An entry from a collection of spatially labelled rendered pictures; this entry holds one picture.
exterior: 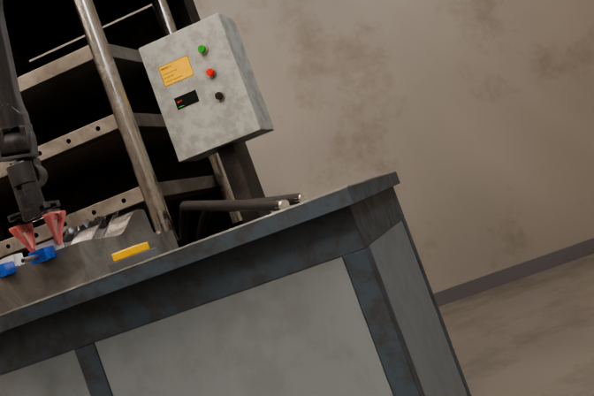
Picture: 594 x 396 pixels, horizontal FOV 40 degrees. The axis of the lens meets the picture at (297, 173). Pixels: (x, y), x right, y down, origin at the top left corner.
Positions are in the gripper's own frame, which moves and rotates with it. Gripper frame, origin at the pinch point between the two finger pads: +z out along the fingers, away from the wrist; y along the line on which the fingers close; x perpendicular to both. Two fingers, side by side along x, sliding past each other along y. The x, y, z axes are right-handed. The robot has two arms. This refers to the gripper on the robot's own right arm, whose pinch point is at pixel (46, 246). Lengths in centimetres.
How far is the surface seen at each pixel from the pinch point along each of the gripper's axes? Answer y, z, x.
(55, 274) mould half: -1.0, 6.6, 1.8
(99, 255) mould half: -8.7, 5.9, -5.4
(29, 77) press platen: 37, -62, -82
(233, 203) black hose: -27, 3, -51
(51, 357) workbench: 5.5, 23.6, 3.4
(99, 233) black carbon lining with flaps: 0.2, -0.2, -25.0
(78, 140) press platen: 26, -35, -79
